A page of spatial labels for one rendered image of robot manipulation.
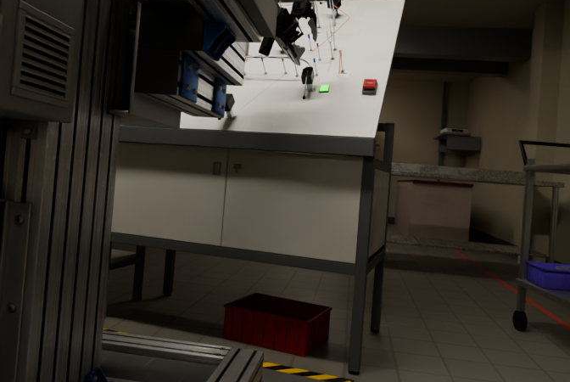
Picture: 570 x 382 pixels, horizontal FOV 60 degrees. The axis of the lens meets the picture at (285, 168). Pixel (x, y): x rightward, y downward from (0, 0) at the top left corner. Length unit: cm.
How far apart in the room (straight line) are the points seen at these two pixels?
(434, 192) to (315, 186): 487
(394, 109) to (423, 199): 304
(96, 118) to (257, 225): 106
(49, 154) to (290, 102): 129
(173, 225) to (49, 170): 125
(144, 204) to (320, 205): 77
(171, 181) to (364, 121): 84
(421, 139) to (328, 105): 737
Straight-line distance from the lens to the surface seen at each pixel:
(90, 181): 103
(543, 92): 551
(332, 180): 186
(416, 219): 666
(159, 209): 215
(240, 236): 198
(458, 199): 673
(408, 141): 926
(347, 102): 198
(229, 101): 197
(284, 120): 195
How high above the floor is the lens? 70
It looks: 1 degrees up
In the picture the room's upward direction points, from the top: 4 degrees clockwise
